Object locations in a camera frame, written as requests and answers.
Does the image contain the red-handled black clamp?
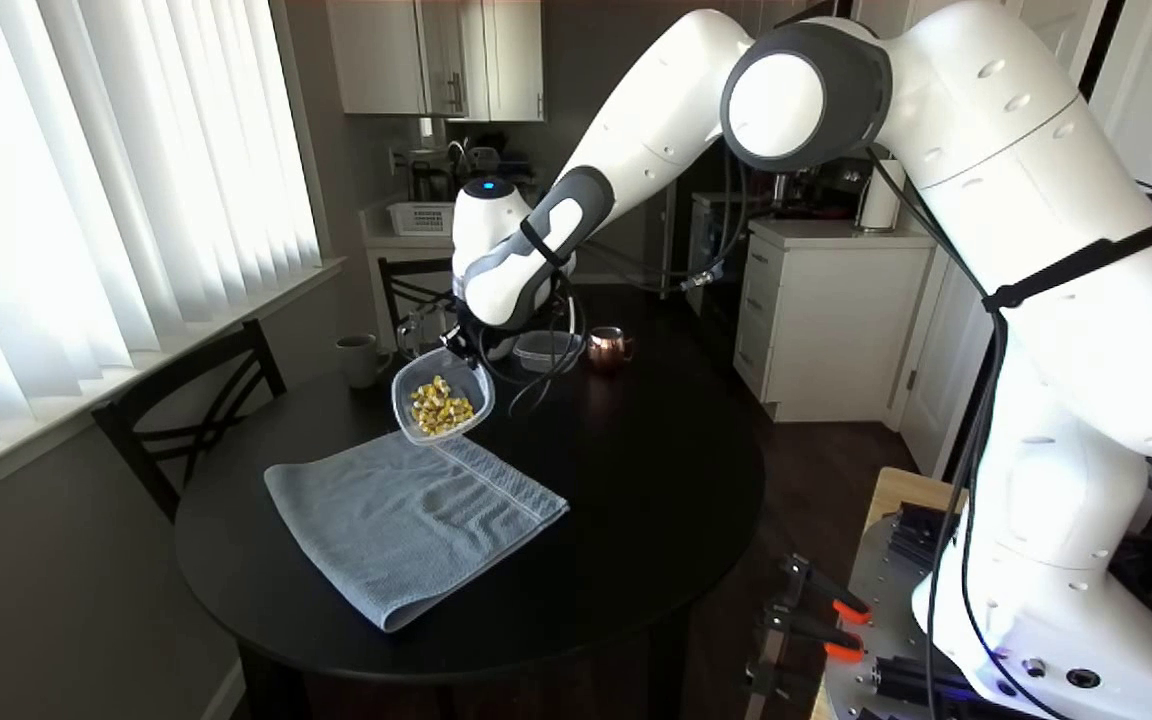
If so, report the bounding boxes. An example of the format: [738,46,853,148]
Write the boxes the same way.
[749,552,877,634]
[742,630,873,720]

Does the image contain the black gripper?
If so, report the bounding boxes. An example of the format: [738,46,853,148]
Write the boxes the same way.
[451,314,512,397]

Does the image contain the pile of yellow candies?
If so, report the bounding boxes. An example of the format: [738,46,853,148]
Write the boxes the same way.
[407,373,485,441]

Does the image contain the white wall cabinets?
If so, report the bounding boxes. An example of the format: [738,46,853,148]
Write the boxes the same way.
[320,0,554,127]

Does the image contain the blue-grey folded towel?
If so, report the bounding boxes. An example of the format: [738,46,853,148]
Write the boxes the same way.
[262,426,574,634]

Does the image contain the robot mounting table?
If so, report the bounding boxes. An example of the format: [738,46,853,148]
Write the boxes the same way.
[808,464,1152,720]

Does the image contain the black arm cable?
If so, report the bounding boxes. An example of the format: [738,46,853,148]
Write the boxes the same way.
[866,144,1152,720]

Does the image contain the clear plastic storage bin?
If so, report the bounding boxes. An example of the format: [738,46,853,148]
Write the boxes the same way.
[383,194,460,243]

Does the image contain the small bowl with food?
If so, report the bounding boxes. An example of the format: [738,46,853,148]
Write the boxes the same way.
[387,344,499,449]

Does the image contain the white vertical blinds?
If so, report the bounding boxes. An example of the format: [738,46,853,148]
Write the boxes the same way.
[0,0,330,452]

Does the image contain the white floor cabinet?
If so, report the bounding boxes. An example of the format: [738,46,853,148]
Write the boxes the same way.
[734,216,941,426]

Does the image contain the copper mug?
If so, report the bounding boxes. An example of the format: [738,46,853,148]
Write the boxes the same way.
[585,319,642,378]

